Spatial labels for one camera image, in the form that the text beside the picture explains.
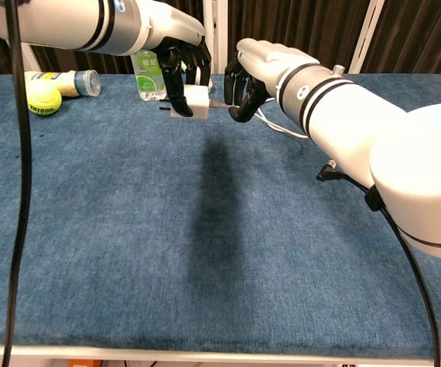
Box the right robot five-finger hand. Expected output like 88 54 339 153
223 37 319 123

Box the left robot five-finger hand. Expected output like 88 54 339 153
144 0 212 118

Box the white USB cable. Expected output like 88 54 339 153
209 97 313 141

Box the white power adapter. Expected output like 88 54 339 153
158 84 210 120

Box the clear bottle with green label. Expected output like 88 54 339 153
130 49 167 102

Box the mayonnaise squeeze bottle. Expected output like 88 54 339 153
24 69 102 99

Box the yellow tennis ball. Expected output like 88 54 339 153
26 79 63 117

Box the blue felt table mat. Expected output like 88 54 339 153
0 73 441 360

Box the white upright frame post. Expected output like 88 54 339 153
203 0 229 76

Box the white slanted frame post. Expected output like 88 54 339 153
348 0 385 74
20 42 41 73

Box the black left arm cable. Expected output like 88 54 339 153
2 0 34 367

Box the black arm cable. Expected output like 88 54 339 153
2 0 34 367
316 160 441 367

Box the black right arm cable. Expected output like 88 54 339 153
316 160 441 367

